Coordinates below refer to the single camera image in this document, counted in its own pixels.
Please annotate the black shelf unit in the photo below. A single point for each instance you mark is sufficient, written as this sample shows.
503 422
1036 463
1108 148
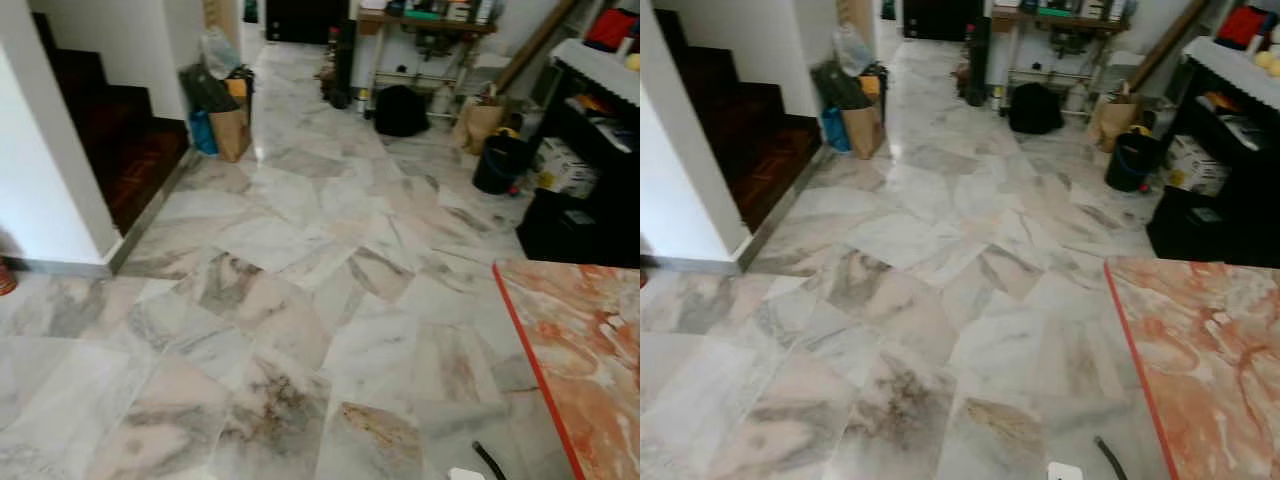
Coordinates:
580 225
1220 225

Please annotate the white cardboard box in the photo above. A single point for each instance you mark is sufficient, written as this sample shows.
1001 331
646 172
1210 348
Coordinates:
1195 165
565 168

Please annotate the marble-pattern table with red edge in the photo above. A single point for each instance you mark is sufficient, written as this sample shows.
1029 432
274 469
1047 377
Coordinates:
590 370
1210 370

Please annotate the dark wooden staircase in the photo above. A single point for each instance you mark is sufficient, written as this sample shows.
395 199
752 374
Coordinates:
760 150
120 150

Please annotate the black bucket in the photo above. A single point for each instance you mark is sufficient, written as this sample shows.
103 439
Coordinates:
1130 163
498 165

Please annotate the brown paper bag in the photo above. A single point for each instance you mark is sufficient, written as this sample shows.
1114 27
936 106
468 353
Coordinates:
863 132
480 125
230 135
1112 122

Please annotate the red bag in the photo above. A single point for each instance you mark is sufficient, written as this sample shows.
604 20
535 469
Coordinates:
610 28
1245 25

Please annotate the wooden pole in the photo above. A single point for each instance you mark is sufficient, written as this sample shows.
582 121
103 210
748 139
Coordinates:
1165 48
535 50

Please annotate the blue bag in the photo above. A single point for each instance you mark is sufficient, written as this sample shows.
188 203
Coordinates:
203 135
835 132

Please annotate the dark grey bag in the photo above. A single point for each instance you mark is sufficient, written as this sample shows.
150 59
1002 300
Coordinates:
205 88
838 86

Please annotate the black backpack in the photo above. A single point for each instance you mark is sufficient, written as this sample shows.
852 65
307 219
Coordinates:
400 112
1035 110

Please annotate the clear plastic bag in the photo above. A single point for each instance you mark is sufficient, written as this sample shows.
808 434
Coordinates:
852 50
218 52

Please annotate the metal shelf with wooden board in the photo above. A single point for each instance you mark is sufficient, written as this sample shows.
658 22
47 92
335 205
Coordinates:
1060 20
420 22

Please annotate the tall black cylinder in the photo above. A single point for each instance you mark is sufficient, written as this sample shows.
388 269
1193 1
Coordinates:
978 60
343 65

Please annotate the black cabinet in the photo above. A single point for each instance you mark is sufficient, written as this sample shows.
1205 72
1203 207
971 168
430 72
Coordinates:
940 18
305 20

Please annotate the small red object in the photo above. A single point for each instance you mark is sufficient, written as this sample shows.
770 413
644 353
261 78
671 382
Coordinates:
5 280

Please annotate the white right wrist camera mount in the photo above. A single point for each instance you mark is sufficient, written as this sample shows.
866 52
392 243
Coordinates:
1065 471
466 474

